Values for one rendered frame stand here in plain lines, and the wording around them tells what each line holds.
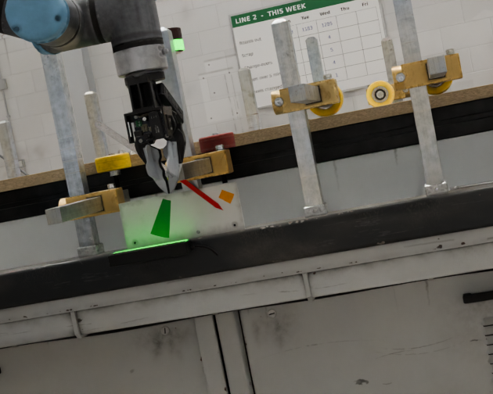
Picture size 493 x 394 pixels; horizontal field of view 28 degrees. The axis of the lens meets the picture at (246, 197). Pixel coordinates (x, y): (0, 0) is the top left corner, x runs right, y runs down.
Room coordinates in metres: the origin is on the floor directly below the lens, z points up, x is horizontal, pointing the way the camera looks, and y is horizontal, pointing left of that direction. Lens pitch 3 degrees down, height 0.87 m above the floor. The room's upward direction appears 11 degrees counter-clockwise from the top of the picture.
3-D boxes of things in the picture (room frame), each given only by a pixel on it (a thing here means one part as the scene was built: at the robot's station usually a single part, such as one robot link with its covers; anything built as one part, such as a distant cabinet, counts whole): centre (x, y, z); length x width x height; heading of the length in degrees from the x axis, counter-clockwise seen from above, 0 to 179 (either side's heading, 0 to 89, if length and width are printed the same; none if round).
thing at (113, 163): (2.27, 0.29, 0.85); 0.08 x 0.08 x 0.11
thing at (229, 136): (2.22, 0.04, 0.85); 0.08 x 0.08 x 0.11
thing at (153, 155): (1.73, 0.15, 0.86); 0.06 x 0.03 x 0.09; 169
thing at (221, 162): (2.08, 0.09, 0.85); 0.14 x 0.06 x 0.05; 79
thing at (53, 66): (2.13, 0.35, 0.93); 0.04 x 0.04 x 0.48; 79
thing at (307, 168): (2.03, -0.14, 0.87); 0.04 x 0.04 x 0.48; 79
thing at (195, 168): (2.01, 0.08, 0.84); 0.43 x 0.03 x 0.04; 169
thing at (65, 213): (2.07, 0.32, 0.81); 0.44 x 0.03 x 0.04; 169
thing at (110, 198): (2.12, 0.33, 0.81); 0.14 x 0.06 x 0.05; 79
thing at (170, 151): (1.73, 0.12, 0.86); 0.06 x 0.03 x 0.09; 169
